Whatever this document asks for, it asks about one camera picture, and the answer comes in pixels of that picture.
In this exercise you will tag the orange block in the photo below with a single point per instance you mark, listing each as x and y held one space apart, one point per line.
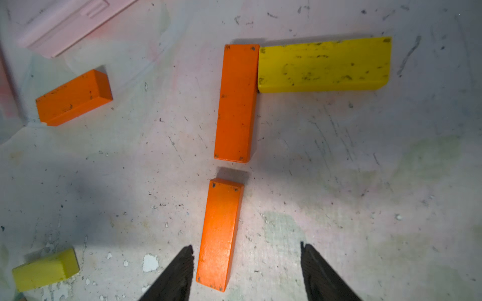
219 233
75 98

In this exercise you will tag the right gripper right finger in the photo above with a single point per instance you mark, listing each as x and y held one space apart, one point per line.
321 280

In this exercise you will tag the orange block low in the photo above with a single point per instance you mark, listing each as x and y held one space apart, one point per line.
237 104

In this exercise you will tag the yellow block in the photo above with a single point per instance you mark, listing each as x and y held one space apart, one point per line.
359 64
46 271

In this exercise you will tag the pink pencil case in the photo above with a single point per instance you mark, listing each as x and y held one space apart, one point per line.
48 28

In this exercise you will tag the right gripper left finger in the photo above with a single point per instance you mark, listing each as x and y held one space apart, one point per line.
175 281

